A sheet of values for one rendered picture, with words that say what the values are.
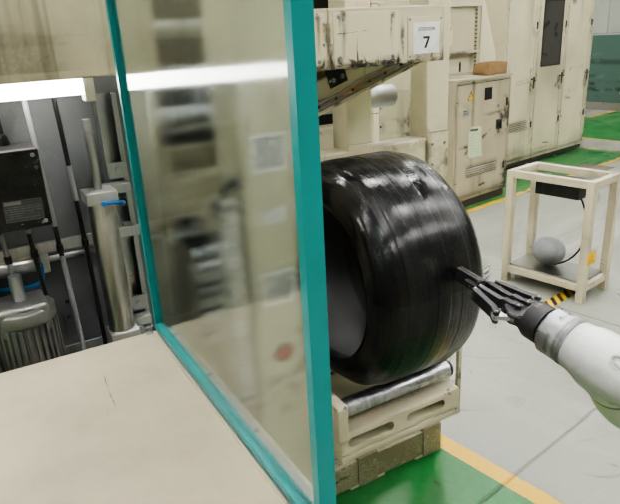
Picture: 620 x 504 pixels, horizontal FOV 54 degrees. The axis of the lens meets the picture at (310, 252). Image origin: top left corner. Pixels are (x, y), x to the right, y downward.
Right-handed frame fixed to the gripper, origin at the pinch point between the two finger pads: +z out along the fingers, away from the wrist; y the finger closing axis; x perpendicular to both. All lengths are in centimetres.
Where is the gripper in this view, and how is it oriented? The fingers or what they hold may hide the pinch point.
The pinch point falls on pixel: (470, 280)
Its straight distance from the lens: 130.5
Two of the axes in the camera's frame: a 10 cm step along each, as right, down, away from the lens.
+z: -5.0, -4.0, 7.7
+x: -0.2, 8.9, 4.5
